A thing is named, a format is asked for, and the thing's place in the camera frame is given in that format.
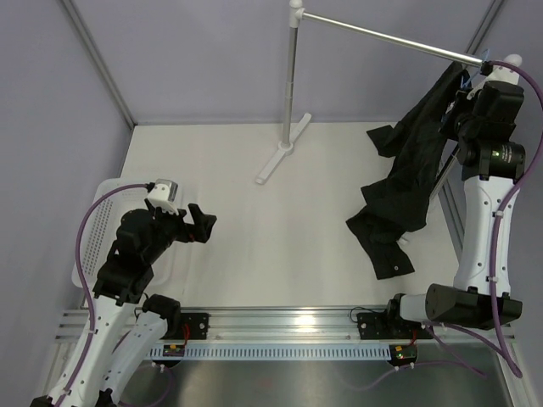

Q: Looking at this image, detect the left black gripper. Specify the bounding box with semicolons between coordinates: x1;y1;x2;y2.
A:
143;198;216;264

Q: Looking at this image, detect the blue wire hanger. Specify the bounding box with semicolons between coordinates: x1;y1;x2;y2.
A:
441;70;480;125

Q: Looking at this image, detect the black pinstripe shirt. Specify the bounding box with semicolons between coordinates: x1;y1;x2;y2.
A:
346;62;468;280

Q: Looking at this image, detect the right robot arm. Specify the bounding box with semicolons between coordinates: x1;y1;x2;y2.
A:
383;80;525;337

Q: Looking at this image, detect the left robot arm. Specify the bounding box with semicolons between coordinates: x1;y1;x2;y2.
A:
31;203;217;406

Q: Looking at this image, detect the metal clothes rack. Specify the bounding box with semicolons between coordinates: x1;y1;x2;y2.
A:
255;1;505;200

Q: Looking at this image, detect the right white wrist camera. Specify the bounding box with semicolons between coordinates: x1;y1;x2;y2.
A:
479;53;523;86

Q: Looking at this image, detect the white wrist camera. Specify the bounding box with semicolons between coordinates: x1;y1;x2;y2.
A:
479;53;523;86
144;179;178;215

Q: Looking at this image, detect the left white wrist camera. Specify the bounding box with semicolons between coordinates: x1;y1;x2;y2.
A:
144;179;178;215

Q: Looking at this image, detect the left black mount plate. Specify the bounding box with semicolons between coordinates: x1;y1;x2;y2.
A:
163;312;210;341

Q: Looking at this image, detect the black mount plate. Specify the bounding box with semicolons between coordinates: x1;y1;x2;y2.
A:
163;312;210;341
351;310;432;340

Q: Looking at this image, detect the aluminium rail base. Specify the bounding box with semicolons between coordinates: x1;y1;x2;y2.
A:
54;305;517;344

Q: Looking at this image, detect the white slotted cable duct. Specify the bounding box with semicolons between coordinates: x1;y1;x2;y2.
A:
145;343;391;361

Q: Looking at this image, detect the right black mount plate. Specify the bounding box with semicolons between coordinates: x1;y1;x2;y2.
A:
351;310;432;340

